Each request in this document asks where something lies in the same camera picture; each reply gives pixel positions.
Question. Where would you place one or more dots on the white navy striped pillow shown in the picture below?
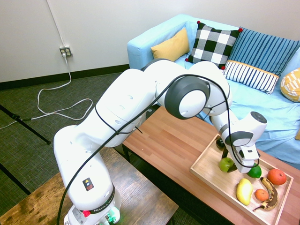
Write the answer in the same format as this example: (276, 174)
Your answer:
(250, 76)

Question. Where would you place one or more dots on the black white checked pillow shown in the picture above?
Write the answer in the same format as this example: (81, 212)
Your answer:
(213, 45)

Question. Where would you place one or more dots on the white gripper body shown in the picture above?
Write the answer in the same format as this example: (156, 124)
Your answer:
(247, 159)

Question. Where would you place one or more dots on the yellow white patterned pillow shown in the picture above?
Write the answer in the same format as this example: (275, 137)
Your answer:
(291, 85)

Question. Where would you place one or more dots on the red-orange grapefruit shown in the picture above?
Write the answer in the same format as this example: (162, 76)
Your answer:
(277, 177)

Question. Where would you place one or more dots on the green apple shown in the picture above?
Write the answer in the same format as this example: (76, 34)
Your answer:
(225, 165)

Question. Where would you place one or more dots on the black tripod stand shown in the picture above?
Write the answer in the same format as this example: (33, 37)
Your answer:
(30, 127)

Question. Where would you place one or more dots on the green lime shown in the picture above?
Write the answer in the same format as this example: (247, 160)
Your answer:
(256, 173)

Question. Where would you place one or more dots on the small black round object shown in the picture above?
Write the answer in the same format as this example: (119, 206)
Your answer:
(219, 143)

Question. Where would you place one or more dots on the mustard yellow pillow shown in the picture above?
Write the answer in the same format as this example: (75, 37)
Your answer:
(171, 48)

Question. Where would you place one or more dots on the light wooden tray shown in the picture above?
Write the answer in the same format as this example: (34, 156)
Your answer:
(215, 180)

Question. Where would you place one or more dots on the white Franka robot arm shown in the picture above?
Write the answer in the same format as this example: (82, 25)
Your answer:
(131, 100)

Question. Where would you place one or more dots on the wall power outlet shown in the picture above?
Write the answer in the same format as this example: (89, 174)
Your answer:
(65, 51)

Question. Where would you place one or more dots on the small orange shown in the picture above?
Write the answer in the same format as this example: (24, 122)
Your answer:
(261, 195)

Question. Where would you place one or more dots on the reddish wooden coffee table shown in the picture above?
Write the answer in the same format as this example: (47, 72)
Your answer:
(168, 147)

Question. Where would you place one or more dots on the overripe spotted banana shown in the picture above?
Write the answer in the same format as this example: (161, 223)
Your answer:
(273, 193)

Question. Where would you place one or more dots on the white wall conduit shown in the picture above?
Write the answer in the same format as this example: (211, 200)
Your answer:
(55, 23)

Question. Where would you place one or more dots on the brown cushion corner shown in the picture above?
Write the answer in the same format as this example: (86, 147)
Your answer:
(298, 134)

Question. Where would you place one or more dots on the blue striped pillow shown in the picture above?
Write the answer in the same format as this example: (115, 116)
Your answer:
(262, 51)

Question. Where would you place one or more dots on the light blue sofa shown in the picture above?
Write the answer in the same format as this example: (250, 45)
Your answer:
(269, 112)

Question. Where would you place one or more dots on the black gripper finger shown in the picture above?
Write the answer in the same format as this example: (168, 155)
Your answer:
(233, 168)
(225, 153)

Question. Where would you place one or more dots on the yellow mango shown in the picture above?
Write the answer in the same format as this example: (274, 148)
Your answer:
(244, 191)

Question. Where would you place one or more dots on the rustic dark wooden table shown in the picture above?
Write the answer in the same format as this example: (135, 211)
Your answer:
(140, 187)

